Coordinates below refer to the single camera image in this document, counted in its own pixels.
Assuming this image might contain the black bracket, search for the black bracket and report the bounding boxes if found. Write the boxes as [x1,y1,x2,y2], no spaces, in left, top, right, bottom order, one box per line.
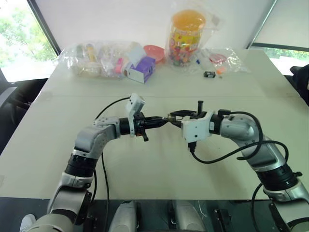
[211,207,234,232]

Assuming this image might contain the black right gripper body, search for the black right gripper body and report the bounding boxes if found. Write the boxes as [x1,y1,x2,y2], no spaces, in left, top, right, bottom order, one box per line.
[189,100,209,121]

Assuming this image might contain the purple and white carton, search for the purple and white carton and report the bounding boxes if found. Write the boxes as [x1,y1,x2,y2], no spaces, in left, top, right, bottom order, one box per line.
[124,56,156,84]

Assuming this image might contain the black chair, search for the black chair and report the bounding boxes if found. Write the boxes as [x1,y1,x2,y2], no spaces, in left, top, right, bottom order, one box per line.
[289,63,309,107]

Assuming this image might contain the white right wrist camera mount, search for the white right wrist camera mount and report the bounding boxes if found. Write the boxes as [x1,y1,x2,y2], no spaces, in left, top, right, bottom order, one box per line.
[181,110,216,144]

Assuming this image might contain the pink packet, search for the pink packet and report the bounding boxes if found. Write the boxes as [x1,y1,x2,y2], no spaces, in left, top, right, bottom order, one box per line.
[114,58,124,74]

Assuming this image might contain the white rounded shape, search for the white rounded shape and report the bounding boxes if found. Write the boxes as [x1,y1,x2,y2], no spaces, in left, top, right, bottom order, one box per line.
[20,213,37,232]

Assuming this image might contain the large clear plastic bag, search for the large clear plastic bag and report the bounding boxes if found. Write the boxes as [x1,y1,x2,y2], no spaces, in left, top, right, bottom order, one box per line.
[58,40,146,78]

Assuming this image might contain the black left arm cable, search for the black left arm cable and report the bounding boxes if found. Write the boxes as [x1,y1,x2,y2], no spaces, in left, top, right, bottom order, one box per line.
[89,97,132,232]

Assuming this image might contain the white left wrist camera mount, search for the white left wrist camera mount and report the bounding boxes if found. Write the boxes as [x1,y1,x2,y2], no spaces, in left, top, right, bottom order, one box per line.
[125,93,147,138]

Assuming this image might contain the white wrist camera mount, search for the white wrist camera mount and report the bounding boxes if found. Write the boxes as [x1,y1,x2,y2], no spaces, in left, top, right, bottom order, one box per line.
[181,110,216,144]
[125,93,147,138]

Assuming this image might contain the orange-lidded jar of beads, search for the orange-lidded jar of beads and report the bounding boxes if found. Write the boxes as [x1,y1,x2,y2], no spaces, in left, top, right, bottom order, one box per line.
[167,9,207,67]

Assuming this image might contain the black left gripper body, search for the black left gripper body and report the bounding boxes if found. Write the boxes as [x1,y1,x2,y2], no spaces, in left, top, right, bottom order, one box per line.
[133,112,152,143]

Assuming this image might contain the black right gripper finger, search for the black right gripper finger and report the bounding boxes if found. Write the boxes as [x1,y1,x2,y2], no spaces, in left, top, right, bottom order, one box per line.
[171,116,191,128]
[169,109,197,117]

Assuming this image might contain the dark office chair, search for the dark office chair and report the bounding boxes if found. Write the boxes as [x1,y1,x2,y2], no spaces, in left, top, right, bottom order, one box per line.
[0,76,51,152]

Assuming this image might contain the pale blue white box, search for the pale blue white box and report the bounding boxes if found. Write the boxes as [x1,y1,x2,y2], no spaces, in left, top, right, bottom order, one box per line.
[127,45,146,65]

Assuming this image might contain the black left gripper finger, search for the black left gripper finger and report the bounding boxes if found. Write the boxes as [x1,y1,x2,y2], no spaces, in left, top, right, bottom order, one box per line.
[145,121,167,130]
[145,116,168,123]

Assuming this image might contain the grey rounded shape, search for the grey rounded shape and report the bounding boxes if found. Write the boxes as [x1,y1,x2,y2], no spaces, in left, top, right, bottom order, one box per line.
[168,200,206,232]
[108,200,143,232]

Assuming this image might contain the pink plastic bowl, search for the pink plastic bowl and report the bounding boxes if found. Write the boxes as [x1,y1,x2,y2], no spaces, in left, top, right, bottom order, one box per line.
[143,44,166,64]

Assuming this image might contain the black window frame bar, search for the black window frame bar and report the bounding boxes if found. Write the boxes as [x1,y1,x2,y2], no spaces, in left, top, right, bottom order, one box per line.
[26,0,62,57]

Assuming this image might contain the small clear bag red contents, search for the small clear bag red contents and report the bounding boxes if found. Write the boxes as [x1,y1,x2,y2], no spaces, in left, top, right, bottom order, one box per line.
[197,46,250,73]

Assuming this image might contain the yellow bottle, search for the yellow bottle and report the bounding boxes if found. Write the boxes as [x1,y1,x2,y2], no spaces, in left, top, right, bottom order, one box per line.
[85,43,98,61]

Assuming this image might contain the clear bag around jar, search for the clear bag around jar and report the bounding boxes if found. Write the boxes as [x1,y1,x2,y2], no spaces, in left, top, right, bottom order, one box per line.
[165,0,223,74]

